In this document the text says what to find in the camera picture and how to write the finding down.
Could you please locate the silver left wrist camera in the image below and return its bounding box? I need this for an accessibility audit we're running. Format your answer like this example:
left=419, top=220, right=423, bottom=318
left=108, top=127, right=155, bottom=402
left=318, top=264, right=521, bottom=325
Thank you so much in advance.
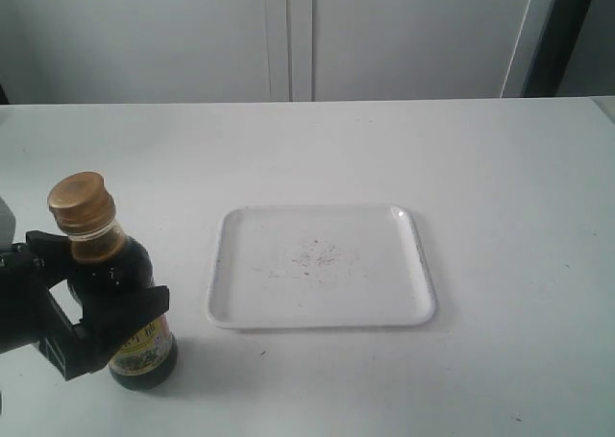
left=0, top=198, right=16, bottom=252

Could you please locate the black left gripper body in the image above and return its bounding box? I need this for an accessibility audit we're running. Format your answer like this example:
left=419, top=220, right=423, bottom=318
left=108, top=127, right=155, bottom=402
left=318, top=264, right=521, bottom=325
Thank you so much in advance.
left=1, top=244, right=89, bottom=380

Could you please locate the white plastic tray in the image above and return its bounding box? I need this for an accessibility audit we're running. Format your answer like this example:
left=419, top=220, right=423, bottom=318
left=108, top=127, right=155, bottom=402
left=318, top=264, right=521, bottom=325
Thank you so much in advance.
left=205, top=205, right=437, bottom=330

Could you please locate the dark soy sauce bottle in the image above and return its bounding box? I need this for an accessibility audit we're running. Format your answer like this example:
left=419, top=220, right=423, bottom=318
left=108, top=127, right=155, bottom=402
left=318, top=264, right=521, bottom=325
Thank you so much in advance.
left=47, top=172, right=178, bottom=391

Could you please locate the dark vertical post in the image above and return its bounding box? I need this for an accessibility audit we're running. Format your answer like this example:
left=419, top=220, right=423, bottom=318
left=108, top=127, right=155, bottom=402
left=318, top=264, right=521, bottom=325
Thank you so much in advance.
left=521, top=0, right=592, bottom=98

